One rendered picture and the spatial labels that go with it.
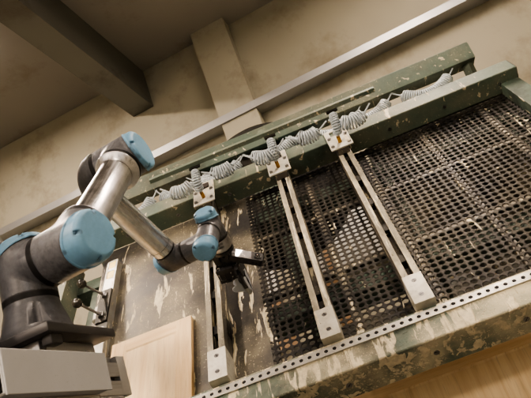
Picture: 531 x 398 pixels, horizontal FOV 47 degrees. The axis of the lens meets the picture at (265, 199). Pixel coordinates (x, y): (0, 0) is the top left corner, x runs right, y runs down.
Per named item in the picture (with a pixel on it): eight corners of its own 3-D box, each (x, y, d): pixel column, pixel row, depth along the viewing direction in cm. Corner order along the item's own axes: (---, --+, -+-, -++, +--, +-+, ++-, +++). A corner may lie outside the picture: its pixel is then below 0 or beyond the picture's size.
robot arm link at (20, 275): (31, 311, 136) (20, 257, 141) (77, 288, 132) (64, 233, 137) (-13, 308, 125) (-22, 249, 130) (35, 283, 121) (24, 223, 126)
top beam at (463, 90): (66, 269, 282) (55, 253, 278) (70, 257, 291) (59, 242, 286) (521, 86, 263) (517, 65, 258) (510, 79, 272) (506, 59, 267)
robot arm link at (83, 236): (54, 298, 127) (122, 178, 174) (110, 269, 122) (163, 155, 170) (15, 257, 122) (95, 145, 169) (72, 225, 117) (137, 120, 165)
